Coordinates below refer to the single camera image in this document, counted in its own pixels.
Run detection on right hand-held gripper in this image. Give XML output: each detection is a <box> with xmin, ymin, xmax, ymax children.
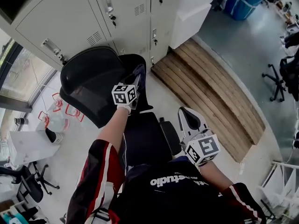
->
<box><xmin>178</xmin><ymin>106</ymin><xmax>222</xmax><ymax>167</ymax></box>

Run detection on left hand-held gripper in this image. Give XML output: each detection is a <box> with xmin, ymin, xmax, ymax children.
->
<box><xmin>111</xmin><ymin>73</ymin><xmax>142</xmax><ymax>110</ymax></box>

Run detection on black mesh office chair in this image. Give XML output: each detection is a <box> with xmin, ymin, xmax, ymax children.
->
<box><xmin>59</xmin><ymin>46</ymin><xmax>182</xmax><ymax>168</ymax></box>

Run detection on person's right forearm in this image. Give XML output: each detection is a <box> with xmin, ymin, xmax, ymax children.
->
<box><xmin>198</xmin><ymin>160</ymin><xmax>234</xmax><ymax>193</ymax></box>

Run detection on person's left forearm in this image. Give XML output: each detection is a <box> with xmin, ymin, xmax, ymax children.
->
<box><xmin>96</xmin><ymin>105</ymin><xmax>131</xmax><ymax>154</ymax></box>

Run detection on wooden step platform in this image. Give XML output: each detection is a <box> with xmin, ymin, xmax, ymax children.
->
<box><xmin>150</xmin><ymin>38</ymin><xmax>266</xmax><ymax>163</ymax></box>

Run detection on white cabinet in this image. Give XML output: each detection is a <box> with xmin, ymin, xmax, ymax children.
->
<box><xmin>169</xmin><ymin>0</ymin><xmax>221</xmax><ymax>50</ymax></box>

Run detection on person's black red shirt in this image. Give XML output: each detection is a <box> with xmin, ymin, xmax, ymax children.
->
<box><xmin>65</xmin><ymin>139</ymin><xmax>267</xmax><ymax>224</ymax></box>

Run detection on grey metal lockers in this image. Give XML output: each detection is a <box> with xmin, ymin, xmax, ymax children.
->
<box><xmin>0</xmin><ymin>0</ymin><xmax>187</xmax><ymax>71</ymax></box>

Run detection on black chair with star base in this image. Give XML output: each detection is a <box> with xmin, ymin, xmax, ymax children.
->
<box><xmin>261</xmin><ymin>56</ymin><xmax>299</xmax><ymax>102</ymax></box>

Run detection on white metal rack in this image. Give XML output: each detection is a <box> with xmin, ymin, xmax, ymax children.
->
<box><xmin>256</xmin><ymin>161</ymin><xmax>299</xmax><ymax>219</ymax></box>

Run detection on dark framed window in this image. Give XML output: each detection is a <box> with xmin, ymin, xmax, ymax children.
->
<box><xmin>0</xmin><ymin>41</ymin><xmax>58</xmax><ymax>113</ymax></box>

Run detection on white water dispenser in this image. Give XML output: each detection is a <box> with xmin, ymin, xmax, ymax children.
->
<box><xmin>8</xmin><ymin>130</ymin><xmax>60</xmax><ymax>167</ymax></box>

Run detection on blue wrapped bundle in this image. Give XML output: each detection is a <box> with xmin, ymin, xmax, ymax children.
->
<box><xmin>224</xmin><ymin>0</ymin><xmax>267</xmax><ymax>21</ymax></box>

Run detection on black mesh swivel chair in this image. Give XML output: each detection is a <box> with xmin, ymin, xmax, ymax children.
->
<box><xmin>0</xmin><ymin>163</ymin><xmax>60</xmax><ymax>204</ymax></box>

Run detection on clear water jug red handle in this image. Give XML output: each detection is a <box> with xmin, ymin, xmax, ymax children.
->
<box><xmin>65</xmin><ymin>103</ymin><xmax>85</xmax><ymax>123</ymax></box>
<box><xmin>38</xmin><ymin>111</ymin><xmax>71</xmax><ymax>132</ymax></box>
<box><xmin>51</xmin><ymin>92</ymin><xmax>64</xmax><ymax>112</ymax></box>

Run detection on white harness strap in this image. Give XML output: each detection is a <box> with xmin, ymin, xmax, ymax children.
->
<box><xmin>85</xmin><ymin>181</ymin><xmax>118</xmax><ymax>224</ymax></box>

